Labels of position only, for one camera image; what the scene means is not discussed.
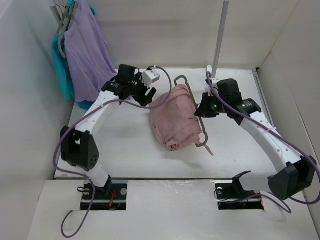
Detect purple t-shirt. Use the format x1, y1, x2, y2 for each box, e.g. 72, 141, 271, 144
64, 0, 117, 102

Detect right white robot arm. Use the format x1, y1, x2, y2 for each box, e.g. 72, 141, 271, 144
195, 78, 320, 200

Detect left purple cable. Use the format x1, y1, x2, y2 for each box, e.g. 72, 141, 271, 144
52, 65, 173, 238

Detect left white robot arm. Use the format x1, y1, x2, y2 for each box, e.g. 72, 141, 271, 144
60, 64, 160, 199

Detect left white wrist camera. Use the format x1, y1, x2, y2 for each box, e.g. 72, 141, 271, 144
141, 70, 160, 88

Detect purple cable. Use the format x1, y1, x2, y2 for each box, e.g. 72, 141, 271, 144
52, 65, 173, 238
205, 71, 320, 215

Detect teal t-shirt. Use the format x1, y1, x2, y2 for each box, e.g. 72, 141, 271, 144
51, 0, 94, 110

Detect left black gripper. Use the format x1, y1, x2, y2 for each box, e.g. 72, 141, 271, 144
128, 73, 156, 106

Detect grey hanger with purple shirt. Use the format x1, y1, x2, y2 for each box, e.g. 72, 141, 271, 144
56, 0, 78, 35

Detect white garment rack pole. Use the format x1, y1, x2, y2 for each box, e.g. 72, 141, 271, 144
211, 0, 230, 78

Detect grey hanger with teal shirt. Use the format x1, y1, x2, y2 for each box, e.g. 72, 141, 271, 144
57, 32, 67, 59

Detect pink trousers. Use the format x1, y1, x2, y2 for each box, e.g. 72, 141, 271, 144
149, 84, 202, 152

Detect aluminium side rail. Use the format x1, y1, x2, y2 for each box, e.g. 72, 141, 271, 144
252, 69, 272, 121

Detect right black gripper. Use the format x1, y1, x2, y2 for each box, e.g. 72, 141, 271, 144
195, 92, 229, 118

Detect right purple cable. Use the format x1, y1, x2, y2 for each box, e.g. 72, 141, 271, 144
205, 71, 320, 215

